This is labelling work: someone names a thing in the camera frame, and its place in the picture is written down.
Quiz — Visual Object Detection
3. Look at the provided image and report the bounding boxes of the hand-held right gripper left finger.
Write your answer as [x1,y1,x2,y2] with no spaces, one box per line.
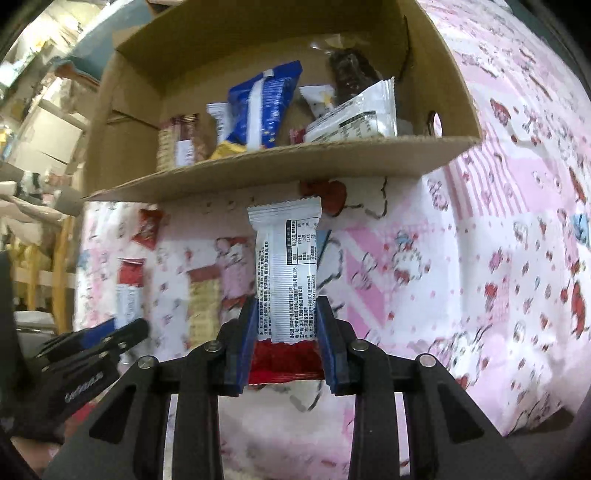
[88,298,259,480]

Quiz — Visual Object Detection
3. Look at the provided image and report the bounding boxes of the dark chocolate bar clear packet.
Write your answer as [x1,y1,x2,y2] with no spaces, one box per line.
[310,39,382,104]

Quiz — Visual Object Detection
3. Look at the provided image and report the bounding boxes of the red and white snack packet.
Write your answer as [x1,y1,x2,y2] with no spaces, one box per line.
[247,196,324,386]
[113,258,146,328]
[290,78,399,144]

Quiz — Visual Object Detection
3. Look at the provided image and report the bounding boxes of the teal cushion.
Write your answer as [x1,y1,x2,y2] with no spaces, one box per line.
[55,11,155,84]

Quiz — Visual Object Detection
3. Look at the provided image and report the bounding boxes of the blue snack packet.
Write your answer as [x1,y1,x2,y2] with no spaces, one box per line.
[226,61,303,151]

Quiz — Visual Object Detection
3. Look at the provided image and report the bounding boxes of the small red candy packet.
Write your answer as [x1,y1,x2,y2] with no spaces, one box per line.
[131,209,164,251]

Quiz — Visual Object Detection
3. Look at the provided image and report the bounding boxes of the beige checkered wafer packet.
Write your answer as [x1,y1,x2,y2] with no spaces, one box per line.
[187,268,223,349]
[156,113,215,172]

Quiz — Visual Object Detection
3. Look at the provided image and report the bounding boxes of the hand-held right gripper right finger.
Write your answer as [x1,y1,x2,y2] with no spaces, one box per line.
[315,295,485,480]

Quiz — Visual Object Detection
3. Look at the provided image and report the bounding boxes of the small clear nut bar packet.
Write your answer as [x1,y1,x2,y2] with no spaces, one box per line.
[206,102,234,144]

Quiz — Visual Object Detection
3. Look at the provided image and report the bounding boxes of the brown cardboard box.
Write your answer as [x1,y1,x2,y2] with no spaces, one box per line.
[83,0,485,204]

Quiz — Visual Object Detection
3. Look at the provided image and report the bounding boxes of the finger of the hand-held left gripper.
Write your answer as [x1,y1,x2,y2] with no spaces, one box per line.
[95,318,151,360]
[28,318,116,366]

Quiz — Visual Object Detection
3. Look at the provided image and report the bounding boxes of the pink printed blanket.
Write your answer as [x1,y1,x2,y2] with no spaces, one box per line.
[74,0,591,480]

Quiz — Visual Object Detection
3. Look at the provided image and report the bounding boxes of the yellow snack packet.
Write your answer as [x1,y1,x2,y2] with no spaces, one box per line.
[210,141,247,161]

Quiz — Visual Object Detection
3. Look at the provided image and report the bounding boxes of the person's grey trousers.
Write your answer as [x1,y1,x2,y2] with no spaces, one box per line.
[503,406,591,480]

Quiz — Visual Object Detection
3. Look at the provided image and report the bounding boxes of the wooden chair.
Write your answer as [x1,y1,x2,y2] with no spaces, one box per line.
[14,217,77,333]

